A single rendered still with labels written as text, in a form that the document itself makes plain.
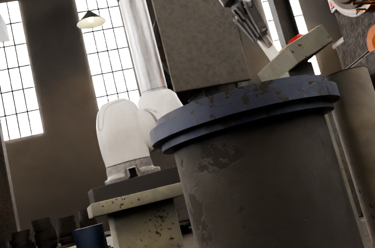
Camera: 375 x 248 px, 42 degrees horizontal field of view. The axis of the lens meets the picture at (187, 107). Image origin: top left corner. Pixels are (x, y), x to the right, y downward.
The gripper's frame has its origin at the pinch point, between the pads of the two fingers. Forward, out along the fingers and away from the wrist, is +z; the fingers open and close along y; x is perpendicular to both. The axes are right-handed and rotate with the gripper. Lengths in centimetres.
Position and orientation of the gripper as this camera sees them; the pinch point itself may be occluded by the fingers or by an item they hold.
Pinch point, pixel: (269, 48)
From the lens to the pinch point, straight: 136.4
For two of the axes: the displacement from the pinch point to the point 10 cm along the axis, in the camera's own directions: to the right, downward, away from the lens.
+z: 5.5, 8.3, -1.0
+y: -1.5, 2.2, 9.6
